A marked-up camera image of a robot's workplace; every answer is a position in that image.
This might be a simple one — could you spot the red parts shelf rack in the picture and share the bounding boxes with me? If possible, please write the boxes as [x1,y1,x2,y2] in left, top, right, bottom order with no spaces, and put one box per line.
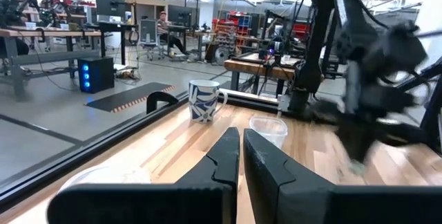
[211,10,253,55]

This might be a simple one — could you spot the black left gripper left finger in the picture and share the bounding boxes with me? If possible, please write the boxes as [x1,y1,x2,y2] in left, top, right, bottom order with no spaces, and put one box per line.
[47,127,241,224]

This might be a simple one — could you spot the black table edge rail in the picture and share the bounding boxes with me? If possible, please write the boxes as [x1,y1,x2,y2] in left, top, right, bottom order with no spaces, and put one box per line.
[0,88,294,214]

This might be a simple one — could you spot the black computer tower blue lights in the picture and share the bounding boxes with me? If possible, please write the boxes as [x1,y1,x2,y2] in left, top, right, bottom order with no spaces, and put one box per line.
[77,56,115,95]

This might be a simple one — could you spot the green white sweetener packet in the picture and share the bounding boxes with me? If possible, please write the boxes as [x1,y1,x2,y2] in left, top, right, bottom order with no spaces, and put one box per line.
[348,160,367,177]

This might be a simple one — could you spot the black floor mat striped edge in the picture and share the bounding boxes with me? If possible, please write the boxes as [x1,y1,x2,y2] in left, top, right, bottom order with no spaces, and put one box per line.
[84,82,176,114]

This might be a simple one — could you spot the clear plastic bin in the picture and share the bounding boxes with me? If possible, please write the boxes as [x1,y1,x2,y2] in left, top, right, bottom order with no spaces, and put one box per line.
[249,115,289,150]
[57,164,153,195]

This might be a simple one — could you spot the person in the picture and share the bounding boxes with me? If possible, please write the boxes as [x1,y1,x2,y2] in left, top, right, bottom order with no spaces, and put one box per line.
[156,10,189,57]

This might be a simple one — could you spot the grey office chair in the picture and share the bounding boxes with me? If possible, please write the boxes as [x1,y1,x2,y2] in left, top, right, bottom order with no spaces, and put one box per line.
[139,19,167,62]

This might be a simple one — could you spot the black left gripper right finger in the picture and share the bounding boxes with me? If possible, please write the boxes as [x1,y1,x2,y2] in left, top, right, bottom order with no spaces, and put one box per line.
[243,128,442,224]

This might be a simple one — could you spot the black computer monitor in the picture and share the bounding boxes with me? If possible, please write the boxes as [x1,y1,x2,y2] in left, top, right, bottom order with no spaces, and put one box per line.
[94,0,126,18]
[167,5,193,28]

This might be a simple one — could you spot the black desk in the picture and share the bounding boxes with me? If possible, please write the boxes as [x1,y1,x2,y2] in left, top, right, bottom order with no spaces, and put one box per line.
[97,21,140,66]

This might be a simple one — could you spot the black table rig frame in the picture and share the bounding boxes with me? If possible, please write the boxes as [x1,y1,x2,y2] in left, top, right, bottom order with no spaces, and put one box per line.
[395,56,442,156]

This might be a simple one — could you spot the wooden workbench black legs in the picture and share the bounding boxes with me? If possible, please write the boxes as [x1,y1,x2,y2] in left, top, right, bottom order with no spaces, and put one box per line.
[223,52,298,97]

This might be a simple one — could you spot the red tool cabinet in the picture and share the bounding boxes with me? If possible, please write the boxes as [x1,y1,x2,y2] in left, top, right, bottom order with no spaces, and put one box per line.
[291,22,311,42]

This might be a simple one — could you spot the black curved clamp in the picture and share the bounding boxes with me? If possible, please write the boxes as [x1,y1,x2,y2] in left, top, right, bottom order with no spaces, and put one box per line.
[146,91,180,115]

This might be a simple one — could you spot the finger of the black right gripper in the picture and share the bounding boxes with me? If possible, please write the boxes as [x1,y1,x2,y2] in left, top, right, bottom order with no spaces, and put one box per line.
[336,115,390,165]

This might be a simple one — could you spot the long wooden workbench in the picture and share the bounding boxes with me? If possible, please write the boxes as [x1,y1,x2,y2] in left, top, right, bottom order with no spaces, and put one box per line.
[0,26,103,97]

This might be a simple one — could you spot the blue white patterned mug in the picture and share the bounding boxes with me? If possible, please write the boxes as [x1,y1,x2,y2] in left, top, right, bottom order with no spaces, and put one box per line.
[188,79,229,124]

